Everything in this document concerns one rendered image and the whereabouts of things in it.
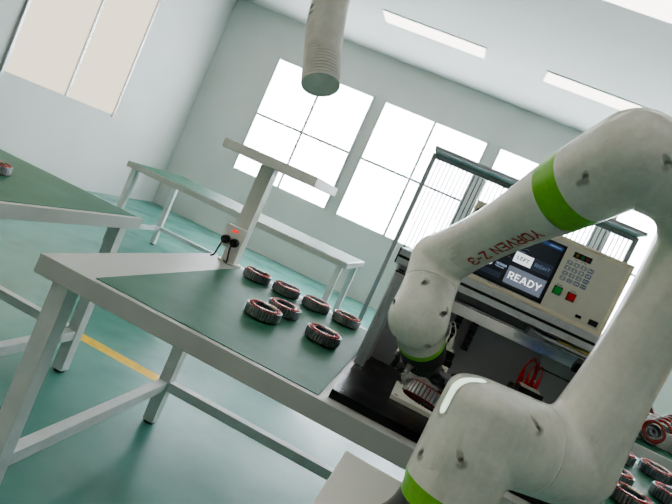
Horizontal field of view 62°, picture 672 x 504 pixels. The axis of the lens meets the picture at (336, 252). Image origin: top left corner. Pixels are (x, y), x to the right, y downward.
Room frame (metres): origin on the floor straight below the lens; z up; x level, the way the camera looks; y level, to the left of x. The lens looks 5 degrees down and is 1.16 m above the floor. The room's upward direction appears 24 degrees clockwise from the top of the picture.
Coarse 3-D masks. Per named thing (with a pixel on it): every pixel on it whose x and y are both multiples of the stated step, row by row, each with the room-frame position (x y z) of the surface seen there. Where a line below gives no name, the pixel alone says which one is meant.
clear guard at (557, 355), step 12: (540, 336) 1.36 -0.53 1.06; (552, 336) 1.50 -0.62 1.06; (552, 348) 1.27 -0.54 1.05; (564, 348) 1.28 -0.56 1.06; (576, 348) 1.45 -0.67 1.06; (540, 360) 1.24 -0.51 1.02; (552, 360) 1.25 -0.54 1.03; (564, 360) 1.25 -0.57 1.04; (552, 372) 1.22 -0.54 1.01; (564, 372) 1.23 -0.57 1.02
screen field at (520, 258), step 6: (516, 252) 1.53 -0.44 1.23; (516, 258) 1.53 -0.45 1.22; (522, 258) 1.53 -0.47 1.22; (528, 258) 1.53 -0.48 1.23; (534, 258) 1.52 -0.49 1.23; (522, 264) 1.53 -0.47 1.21; (528, 264) 1.52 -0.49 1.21; (534, 264) 1.52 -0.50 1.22; (540, 264) 1.52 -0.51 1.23; (546, 264) 1.52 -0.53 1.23; (534, 270) 1.52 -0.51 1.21; (540, 270) 1.52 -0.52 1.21; (546, 270) 1.51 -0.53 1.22
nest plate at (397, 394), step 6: (396, 384) 1.46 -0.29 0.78; (402, 384) 1.49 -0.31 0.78; (396, 390) 1.41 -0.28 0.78; (402, 390) 1.43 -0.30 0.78; (390, 396) 1.36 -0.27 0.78; (396, 396) 1.36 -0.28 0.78; (402, 396) 1.38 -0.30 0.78; (402, 402) 1.35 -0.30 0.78; (408, 402) 1.35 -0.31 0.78; (414, 402) 1.37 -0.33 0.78; (414, 408) 1.35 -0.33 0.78; (420, 408) 1.34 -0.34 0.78; (426, 408) 1.37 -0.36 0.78; (426, 414) 1.34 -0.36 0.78
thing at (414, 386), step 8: (408, 384) 1.25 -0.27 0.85; (416, 384) 1.24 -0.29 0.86; (424, 384) 1.24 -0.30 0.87; (408, 392) 1.24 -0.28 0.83; (416, 392) 1.22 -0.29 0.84; (424, 392) 1.23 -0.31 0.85; (432, 392) 1.22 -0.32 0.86; (416, 400) 1.30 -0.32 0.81; (424, 400) 1.23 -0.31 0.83; (432, 400) 1.21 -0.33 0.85; (432, 408) 1.27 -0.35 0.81
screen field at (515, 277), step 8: (512, 272) 1.53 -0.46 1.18; (520, 272) 1.53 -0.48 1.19; (504, 280) 1.53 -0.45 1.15; (512, 280) 1.53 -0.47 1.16; (520, 280) 1.52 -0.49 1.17; (528, 280) 1.52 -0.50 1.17; (536, 280) 1.52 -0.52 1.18; (544, 280) 1.51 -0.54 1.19; (520, 288) 1.52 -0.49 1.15; (528, 288) 1.52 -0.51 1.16; (536, 288) 1.52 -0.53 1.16; (536, 296) 1.51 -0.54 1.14
